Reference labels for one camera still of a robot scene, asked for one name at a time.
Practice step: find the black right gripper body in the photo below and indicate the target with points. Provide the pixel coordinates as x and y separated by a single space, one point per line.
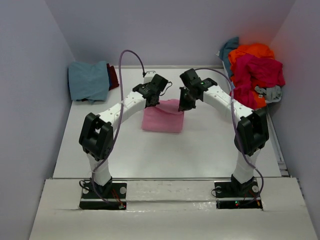
190 89

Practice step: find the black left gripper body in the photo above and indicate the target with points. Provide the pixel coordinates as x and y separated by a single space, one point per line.
156 102

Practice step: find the pink t shirt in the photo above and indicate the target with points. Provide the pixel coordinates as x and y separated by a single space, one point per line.
163 118

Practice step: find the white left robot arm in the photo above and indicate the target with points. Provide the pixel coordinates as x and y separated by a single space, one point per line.
100 131

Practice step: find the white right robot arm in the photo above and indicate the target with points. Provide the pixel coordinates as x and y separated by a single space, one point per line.
250 127

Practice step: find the folded dark red t shirt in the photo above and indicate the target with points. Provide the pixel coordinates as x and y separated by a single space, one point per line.
112 76

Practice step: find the clear plastic bin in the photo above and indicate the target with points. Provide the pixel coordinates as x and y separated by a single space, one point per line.
223 55

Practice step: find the magenta t shirt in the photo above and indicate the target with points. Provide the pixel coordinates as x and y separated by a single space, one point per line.
250 72

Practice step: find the teal t shirt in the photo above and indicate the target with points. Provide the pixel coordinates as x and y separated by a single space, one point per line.
232 43

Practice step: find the folded light blue t shirt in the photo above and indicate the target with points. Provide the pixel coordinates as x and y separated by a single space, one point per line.
88 81

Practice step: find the grey t shirt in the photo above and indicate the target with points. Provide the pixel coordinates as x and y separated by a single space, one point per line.
270 94

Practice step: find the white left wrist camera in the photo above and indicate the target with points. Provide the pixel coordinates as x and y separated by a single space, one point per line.
148 76

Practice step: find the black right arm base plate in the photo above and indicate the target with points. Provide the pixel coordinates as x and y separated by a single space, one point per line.
228 198

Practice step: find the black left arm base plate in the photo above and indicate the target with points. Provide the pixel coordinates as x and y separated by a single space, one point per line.
114 198

